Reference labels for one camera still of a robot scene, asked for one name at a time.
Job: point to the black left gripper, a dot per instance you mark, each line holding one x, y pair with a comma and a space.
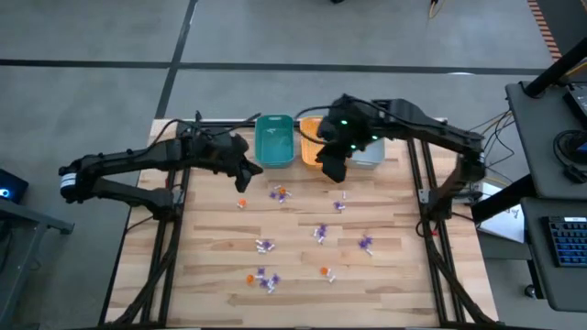
227, 153

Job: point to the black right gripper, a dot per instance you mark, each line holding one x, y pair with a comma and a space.
337, 149

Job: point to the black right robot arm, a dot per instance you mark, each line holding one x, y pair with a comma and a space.
435, 130

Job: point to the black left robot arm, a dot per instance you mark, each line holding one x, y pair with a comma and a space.
137, 158

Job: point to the yellow-orange plastic bin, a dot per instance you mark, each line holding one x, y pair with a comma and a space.
309, 151

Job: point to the teal plastic bin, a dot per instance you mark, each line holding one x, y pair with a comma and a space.
275, 151

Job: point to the light grey plastic bin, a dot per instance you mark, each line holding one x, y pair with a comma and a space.
371, 158

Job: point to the white paper sheet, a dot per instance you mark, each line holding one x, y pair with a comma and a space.
504, 224

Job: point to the dark grey desk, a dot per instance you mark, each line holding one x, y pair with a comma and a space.
536, 137

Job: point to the dark grey cart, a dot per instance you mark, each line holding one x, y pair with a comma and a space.
27, 215

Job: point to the grey keyboard desk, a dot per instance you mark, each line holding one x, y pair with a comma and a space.
536, 275

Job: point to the black caster wheel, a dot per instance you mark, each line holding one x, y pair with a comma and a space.
530, 291

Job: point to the black device with blue light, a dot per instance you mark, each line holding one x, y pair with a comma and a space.
16, 183

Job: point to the black desk pole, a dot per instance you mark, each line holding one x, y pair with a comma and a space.
555, 71

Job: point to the backlit computer keyboard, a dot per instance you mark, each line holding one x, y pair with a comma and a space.
568, 240

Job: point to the black laptop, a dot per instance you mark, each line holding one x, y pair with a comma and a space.
579, 103

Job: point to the black aluminium table frame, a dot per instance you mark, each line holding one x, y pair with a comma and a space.
410, 156

